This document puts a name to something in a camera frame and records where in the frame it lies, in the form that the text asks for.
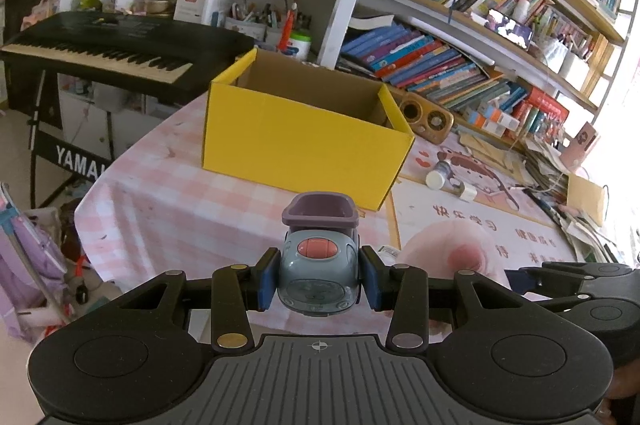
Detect printed pink desk mat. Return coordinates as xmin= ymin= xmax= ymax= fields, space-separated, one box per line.
xmin=389 ymin=130 xmax=591 ymax=342

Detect wooden speaker box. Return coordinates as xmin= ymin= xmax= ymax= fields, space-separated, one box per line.
xmin=399 ymin=92 xmax=456 ymax=146

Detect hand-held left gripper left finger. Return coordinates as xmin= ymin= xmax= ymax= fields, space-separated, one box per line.
xmin=119 ymin=247 xmax=282 ymax=354

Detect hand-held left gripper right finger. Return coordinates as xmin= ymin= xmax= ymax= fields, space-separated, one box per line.
xmin=358 ymin=245 xmax=532 ymax=352

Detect black electronic keyboard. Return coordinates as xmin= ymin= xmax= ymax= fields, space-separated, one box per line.
xmin=0 ymin=11 xmax=256 ymax=107

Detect red plastic tool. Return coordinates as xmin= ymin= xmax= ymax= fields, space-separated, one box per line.
xmin=279 ymin=6 xmax=298 ymax=52

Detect grey blue toy car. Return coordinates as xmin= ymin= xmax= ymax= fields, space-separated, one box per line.
xmin=277 ymin=191 xmax=362 ymax=317

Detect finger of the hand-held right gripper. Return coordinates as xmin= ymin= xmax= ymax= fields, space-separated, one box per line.
xmin=505 ymin=261 xmax=639 ymax=304

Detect yellow cardboard box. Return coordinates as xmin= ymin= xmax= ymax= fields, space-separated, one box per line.
xmin=201 ymin=48 xmax=416 ymax=211

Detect pink card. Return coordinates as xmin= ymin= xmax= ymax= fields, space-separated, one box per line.
xmin=559 ymin=122 xmax=599 ymax=169

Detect brown cardboard envelope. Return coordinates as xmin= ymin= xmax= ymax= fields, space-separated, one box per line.
xmin=566 ymin=174 xmax=607 ymax=227

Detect white box red label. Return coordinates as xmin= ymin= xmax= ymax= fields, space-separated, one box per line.
xmin=173 ymin=0 xmax=212 ymax=24

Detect purple trolley backpack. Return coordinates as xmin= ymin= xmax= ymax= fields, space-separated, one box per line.
xmin=0 ymin=182 xmax=77 ymax=342

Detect black keyboard stand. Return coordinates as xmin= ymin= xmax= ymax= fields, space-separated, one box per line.
xmin=27 ymin=70 xmax=117 ymax=212

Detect pen holder with pens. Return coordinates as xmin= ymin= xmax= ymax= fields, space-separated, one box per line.
xmin=224 ymin=0 xmax=282 ymax=42

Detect pile of papers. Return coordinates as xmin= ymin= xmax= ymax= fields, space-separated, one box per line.
xmin=459 ymin=129 xmax=617 ymax=257

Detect black pen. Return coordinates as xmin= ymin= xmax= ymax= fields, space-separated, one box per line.
xmin=519 ymin=189 xmax=567 ymax=222

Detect small photo frame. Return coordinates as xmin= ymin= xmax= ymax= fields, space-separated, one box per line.
xmin=486 ymin=9 xmax=534 ymax=49

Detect white storage drawer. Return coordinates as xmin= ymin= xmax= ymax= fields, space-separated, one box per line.
xmin=56 ymin=72 xmax=152 ymax=157

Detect small bottle white cap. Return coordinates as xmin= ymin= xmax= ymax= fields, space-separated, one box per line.
xmin=425 ymin=159 xmax=464 ymax=192

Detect white jar green lid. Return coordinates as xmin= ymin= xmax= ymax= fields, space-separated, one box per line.
xmin=289 ymin=30 xmax=314 ymax=62

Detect small white jar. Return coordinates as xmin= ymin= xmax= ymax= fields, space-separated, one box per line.
xmin=452 ymin=182 xmax=479 ymax=204

